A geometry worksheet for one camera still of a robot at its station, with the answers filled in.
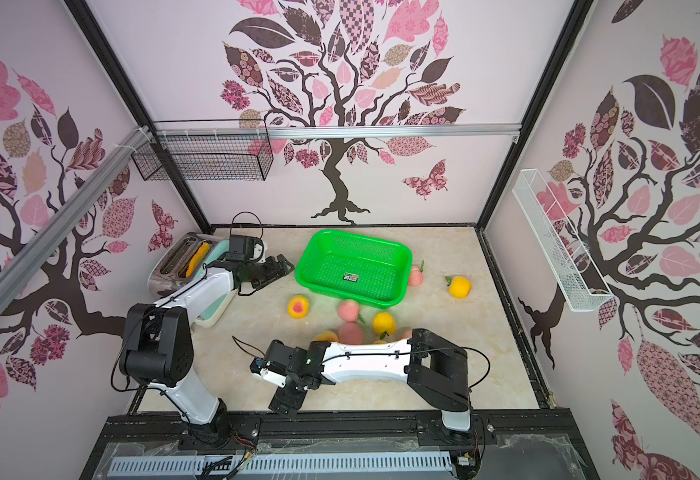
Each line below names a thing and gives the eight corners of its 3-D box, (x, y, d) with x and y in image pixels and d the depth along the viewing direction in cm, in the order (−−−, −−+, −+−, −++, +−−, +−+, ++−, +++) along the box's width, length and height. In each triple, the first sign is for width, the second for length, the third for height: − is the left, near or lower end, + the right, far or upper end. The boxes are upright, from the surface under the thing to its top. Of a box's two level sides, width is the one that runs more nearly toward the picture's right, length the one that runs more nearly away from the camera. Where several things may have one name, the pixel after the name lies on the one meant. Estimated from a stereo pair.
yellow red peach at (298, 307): (290, 320, 95) (286, 311, 90) (292, 305, 99) (289, 295, 94) (308, 320, 95) (305, 311, 90) (310, 305, 99) (307, 295, 94)
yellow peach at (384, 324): (383, 341, 90) (384, 334, 86) (369, 326, 93) (370, 319, 89) (397, 330, 92) (399, 323, 89) (384, 315, 96) (385, 308, 92)
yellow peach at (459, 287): (449, 299, 100) (452, 291, 96) (445, 284, 104) (449, 276, 100) (469, 299, 100) (474, 291, 96) (465, 284, 104) (469, 276, 100)
